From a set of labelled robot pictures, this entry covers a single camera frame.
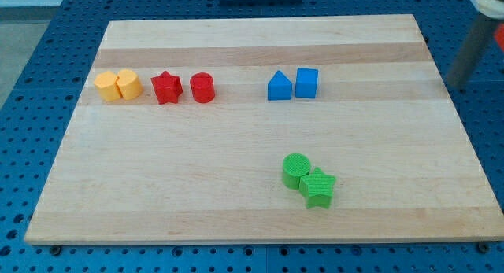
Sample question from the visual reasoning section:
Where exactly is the white and red tool mount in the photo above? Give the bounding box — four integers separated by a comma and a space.
469, 0, 503, 45

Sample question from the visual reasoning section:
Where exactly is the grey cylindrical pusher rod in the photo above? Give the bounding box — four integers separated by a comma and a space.
446, 13, 500, 87

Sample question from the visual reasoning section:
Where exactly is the wooden board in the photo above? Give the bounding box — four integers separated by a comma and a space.
25, 14, 503, 245

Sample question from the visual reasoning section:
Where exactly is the blue cube block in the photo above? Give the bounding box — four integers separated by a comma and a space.
295, 68, 318, 98

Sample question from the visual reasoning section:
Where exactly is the blue triangle block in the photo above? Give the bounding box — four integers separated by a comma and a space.
267, 71, 293, 101

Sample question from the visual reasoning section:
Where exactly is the green star block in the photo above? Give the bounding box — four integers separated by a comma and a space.
298, 167, 337, 208

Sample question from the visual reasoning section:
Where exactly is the green cylinder block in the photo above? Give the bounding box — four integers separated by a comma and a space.
282, 153, 311, 190

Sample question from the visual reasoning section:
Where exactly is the red cylinder block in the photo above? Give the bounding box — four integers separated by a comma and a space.
190, 72, 215, 103

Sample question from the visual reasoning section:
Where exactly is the red star block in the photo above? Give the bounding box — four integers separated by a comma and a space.
150, 71, 183, 105

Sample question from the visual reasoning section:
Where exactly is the yellow cylinder block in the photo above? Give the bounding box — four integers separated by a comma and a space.
117, 69, 143, 100

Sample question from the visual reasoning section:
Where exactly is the yellow hexagon block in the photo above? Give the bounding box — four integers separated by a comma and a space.
94, 71, 122, 101

